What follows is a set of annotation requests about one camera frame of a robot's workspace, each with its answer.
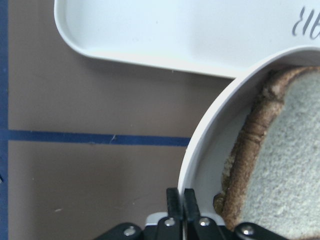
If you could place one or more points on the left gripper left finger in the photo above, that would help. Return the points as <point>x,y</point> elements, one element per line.
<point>174,221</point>

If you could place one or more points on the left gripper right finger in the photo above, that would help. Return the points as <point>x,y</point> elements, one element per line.
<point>191,214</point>

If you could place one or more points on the cream round plate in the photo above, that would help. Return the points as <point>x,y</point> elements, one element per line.
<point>217,131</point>

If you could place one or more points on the bread slice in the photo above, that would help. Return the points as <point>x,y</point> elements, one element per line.
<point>275,177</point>
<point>219,199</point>

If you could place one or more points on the bread slice on plate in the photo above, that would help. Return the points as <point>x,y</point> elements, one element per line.
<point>219,199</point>

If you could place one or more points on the cream bear tray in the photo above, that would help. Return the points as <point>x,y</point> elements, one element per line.
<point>212,37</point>

